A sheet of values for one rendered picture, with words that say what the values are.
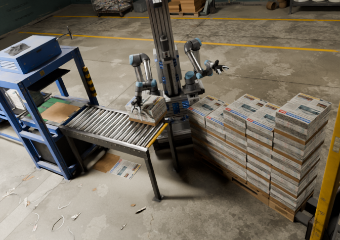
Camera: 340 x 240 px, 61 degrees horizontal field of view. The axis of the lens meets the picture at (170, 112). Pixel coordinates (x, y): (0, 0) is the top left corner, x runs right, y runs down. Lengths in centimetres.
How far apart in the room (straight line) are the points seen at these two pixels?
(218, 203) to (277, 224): 64
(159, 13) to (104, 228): 256
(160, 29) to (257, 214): 240
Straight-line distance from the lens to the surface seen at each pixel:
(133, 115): 344
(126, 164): 415
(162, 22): 362
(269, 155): 294
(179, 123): 428
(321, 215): 275
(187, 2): 929
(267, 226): 335
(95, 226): 365
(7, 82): 366
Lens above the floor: 281
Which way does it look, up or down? 35 degrees down
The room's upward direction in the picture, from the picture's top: 11 degrees counter-clockwise
